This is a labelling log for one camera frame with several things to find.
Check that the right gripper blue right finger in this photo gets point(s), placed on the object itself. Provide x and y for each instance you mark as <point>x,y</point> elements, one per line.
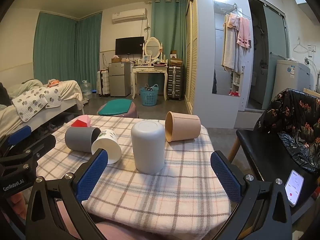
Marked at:
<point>261,210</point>

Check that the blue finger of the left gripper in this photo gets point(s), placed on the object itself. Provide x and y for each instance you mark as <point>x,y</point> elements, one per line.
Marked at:
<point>19,135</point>
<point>42,146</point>

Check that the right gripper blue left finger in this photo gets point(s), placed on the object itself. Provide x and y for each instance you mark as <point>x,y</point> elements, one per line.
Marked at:
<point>44,219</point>

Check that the white plastic cup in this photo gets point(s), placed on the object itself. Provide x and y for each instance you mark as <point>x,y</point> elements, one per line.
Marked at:
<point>148,144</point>

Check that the grey plastic cup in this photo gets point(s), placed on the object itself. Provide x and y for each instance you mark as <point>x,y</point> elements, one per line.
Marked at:
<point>81,138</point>

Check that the pink hexagonal cup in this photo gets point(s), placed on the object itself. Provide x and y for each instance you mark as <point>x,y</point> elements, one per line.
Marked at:
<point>82,121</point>

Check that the white paper cup green print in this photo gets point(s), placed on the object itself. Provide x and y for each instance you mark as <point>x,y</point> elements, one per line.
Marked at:
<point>107,140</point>

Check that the tan brown cup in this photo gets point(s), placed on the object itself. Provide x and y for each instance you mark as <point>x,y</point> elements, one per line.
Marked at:
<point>180,126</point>

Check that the person left hand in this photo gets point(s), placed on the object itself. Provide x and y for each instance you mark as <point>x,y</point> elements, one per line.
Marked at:
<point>19,205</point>

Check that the floral quilted blanket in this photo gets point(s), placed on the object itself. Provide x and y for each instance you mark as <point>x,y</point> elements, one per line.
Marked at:
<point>33,101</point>

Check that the smartphone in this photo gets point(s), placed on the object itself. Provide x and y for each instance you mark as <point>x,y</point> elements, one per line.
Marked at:
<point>293,187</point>

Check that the bed with cream sheets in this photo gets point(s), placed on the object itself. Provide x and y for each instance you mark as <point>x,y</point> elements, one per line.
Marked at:
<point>10,121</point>

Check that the water jug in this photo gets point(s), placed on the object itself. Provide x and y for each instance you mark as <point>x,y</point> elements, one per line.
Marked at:
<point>86,89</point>

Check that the green seat cushion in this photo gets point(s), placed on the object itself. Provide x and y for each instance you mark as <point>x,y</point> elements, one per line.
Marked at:
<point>115,107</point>

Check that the white striped suitcase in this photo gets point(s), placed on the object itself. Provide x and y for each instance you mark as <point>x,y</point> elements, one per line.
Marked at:
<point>103,85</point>

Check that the black floral chair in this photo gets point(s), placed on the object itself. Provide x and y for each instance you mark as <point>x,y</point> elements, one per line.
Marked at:
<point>285,139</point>

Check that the green corner curtain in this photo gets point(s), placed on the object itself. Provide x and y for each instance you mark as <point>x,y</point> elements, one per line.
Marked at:
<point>66,49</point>

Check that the silver mini fridge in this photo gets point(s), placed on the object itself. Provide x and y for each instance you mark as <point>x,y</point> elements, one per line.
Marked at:
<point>120,79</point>

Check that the plaid tablecloth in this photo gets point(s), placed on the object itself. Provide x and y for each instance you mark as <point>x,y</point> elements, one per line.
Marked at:
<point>184,195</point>

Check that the blue laundry basket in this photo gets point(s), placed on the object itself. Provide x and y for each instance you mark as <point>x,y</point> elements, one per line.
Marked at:
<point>149,95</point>

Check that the white louvred wardrobe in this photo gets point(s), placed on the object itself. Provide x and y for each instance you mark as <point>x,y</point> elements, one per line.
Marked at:
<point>214,110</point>

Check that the black television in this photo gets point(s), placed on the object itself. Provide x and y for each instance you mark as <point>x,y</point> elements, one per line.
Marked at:
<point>129,45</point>

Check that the white dressing table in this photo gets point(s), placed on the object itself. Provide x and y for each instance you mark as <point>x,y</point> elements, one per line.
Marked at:
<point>149,70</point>

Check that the white washing machine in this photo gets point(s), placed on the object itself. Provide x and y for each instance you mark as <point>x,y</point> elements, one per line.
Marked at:
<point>291,74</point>

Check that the oval vanity mirror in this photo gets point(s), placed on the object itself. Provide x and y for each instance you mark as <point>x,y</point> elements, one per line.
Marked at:
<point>152,48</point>

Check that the black silver suitcase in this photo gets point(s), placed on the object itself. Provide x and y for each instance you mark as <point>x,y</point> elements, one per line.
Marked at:
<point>175,84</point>

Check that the white air conditioner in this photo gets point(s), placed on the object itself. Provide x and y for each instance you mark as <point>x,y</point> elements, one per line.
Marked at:
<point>129,15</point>

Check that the white hanging towel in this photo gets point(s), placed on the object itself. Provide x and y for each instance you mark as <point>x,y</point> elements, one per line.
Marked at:
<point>230,54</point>

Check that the green middle curtain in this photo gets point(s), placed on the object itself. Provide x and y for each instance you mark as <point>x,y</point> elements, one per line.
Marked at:
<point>169,26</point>

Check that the pink hanging towel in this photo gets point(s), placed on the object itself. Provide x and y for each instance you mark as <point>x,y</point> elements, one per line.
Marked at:
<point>241,24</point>

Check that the wire hanger on wall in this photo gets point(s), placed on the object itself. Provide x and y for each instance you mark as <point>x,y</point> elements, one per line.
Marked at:
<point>299,48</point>

